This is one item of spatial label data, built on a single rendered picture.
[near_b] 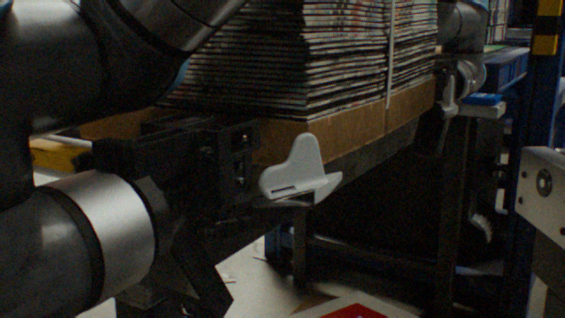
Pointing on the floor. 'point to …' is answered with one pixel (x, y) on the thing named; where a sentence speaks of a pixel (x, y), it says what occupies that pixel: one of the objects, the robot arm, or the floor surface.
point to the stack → (355, 308)
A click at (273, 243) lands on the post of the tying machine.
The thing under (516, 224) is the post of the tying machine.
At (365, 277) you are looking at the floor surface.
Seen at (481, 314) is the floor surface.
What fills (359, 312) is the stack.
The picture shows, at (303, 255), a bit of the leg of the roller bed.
